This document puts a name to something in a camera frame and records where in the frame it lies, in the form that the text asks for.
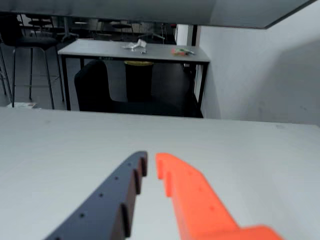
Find black bin with yellow liner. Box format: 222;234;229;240
124;60;154;103

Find orange and green packet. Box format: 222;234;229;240
171;47;195;57

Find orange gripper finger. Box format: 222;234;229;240
155;152;285;240

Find grey table with black legs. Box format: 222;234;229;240
57;38;211;118

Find papers on floor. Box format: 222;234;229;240
6;101;38;110

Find crumpled white paper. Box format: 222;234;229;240
121;38;148;52

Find black bar stool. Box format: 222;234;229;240
0;12;66;110

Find black office chair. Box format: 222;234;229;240
74;59;205;118

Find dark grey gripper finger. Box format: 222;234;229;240
46;150;148;240

